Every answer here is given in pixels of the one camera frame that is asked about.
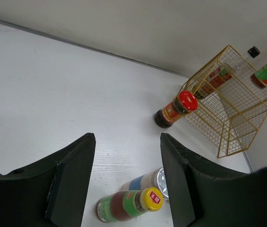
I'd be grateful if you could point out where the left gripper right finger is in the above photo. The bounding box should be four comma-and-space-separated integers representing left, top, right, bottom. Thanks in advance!
160, 133, 267, 227

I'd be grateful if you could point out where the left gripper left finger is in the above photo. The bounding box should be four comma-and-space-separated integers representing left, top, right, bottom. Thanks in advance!
0, 133, 96, 227

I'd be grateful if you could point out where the yellow-cap sauce bottle front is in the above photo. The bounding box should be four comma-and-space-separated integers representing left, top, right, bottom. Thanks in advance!
96, 187, 164, 223

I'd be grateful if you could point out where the tall black-cap glass bottle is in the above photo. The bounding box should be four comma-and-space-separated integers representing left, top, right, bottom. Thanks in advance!
194, 46, 260, 100

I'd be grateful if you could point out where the silver-cap blue-label shaker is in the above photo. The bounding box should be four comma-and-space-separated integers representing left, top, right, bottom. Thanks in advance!
121, 167, 169, 200

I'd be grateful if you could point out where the red-cap dark sauce jar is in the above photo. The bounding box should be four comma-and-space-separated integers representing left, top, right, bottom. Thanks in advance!
154, 90, 198, 129

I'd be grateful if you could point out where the yellow wire basket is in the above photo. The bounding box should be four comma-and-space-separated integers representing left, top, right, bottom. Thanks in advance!
180, 45, 267, 158

